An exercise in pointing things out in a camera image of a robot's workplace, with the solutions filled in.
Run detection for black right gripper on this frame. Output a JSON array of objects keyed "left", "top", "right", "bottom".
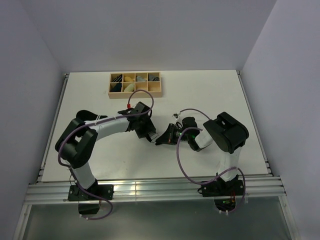
[{"left": 156, "top": 123, "right": 191, "bottom": 145}]

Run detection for wooden compartment box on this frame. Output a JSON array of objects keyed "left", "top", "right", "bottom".
[{"left": 108, "top": 72, "right": 163, "bottom": 99}]

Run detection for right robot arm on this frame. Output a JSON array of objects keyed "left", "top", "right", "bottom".
[{"left": 155, "top": 112, "right": 249, "bottom": 197}]

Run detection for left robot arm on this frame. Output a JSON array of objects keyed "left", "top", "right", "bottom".
[{"left": 55, "top": 113, "right": 156, "bottom": 200}]

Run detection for cream rolled socks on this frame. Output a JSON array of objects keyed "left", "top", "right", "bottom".
[{"left": 123, "top": 83, "right": 135, "bottom": 92}]

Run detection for dark grey rolled socks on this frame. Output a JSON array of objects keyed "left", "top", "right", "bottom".
[{"left": 148, "top": 74, "right": 160, "bottom": 82}]

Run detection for grey yellow rolled socks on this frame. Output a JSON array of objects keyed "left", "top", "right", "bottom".
[{"left": 136, "top": 75, "right": 147, "bottom": 82}]

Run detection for dark teal rolled socks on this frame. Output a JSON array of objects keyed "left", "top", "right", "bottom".
[{"left": 110, "top": 83, "right": 122, "bottom": 93}]

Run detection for black striped rolled socks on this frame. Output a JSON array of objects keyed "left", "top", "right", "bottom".
[{"left": 112, "top": 75, "right": 123, "bottom": 83}]

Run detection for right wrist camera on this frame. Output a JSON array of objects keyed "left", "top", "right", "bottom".
[{"left": 181, "top": 116, "right": 198, "bottom": 129}]

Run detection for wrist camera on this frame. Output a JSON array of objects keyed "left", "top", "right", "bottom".
[
  {"left": 181, "top": 116, "right": 198, "bottom": 129},
  {"left": 130, "top": 101, "right": 152, "bottom": 115}
]

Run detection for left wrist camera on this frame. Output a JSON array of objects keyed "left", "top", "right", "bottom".
[{"left": 130, "top": 101, "right": 152, "bottom": 115}]

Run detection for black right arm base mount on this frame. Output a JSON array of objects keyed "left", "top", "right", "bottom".
[{"left": 197, "top": 178, "right": 245, "bottom": 197}]

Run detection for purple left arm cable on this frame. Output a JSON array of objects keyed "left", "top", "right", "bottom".
[{"left": 57, "top": 89, "right": 155, "bottom": 221}]

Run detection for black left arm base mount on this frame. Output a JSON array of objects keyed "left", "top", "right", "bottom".
[{"left": 67, "top": 184, "right": 114, "bottom": 202}]

